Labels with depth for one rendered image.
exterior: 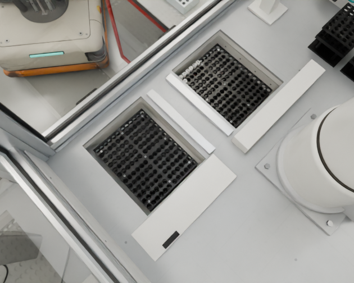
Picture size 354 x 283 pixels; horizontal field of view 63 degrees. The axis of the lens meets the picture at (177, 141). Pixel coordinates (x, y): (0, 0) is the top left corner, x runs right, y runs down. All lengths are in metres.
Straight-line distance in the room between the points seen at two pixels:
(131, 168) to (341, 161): 0.48
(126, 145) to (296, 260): 0.50
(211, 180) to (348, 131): 0.32
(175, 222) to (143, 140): 0.24
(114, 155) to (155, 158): 0.11
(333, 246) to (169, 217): 0.39
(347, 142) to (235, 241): 0.34
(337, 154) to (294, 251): 0.29
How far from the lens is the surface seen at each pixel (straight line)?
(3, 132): 0.61
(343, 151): 0.55
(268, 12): 0.97
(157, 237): 0.69
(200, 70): 0.88
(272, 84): 0.93
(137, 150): 0.78
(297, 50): 0.94
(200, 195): 0.70
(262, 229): 0.73
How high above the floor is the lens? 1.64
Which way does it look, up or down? 72 degrees down
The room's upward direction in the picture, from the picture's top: 5 degrees clockwise
